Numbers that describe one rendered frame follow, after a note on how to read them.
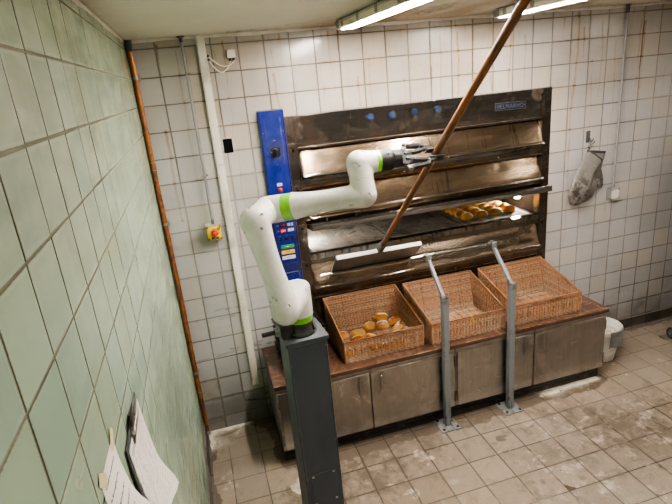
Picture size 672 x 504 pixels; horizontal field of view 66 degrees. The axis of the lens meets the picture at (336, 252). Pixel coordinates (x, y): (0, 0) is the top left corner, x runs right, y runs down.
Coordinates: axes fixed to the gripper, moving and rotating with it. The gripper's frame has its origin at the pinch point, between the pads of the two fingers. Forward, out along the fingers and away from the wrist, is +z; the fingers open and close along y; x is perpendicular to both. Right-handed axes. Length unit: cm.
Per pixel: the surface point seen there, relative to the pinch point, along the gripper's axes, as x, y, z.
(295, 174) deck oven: -108, -64, -36
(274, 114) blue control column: -80, -91, -45
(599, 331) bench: -150, 73, 161
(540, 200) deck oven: -133, -29, 149
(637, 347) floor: -193, 89, 225
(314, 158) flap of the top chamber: -103, -71, -22
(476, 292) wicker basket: -163, 23, 87
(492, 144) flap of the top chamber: -102, -64, 107
